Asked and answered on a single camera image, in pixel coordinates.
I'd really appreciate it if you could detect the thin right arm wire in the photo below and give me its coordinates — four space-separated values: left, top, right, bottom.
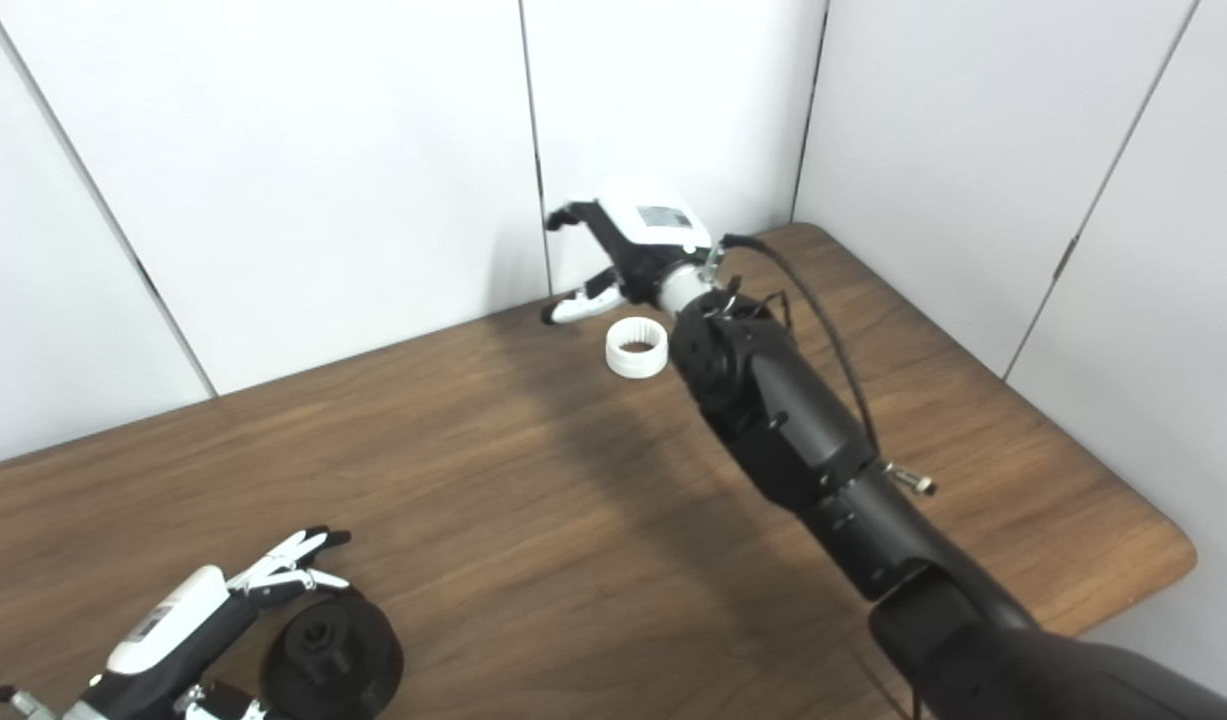
718 275 794 331

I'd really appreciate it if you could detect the white toothed ring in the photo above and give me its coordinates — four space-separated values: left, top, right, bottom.
605 316 669 379

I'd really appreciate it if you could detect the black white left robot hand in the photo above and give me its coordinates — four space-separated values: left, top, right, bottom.
58 526 354 720

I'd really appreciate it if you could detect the round black stepped part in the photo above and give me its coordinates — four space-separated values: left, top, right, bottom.
261 590 406 720

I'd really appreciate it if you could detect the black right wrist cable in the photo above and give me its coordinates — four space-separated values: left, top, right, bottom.
721 233 937 496

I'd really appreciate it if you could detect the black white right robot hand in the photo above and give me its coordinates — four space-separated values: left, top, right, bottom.
541 190 716 326

